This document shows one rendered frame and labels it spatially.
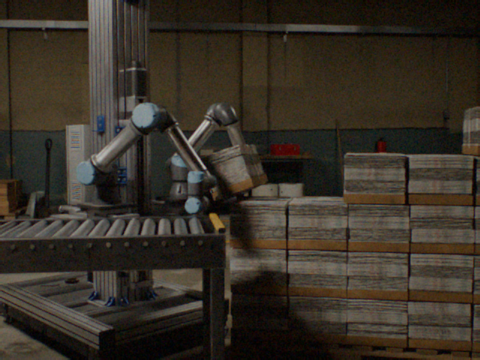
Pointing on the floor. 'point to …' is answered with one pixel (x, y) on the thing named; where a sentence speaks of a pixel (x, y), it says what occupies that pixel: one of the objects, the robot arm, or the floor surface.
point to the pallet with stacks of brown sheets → (11, 199)
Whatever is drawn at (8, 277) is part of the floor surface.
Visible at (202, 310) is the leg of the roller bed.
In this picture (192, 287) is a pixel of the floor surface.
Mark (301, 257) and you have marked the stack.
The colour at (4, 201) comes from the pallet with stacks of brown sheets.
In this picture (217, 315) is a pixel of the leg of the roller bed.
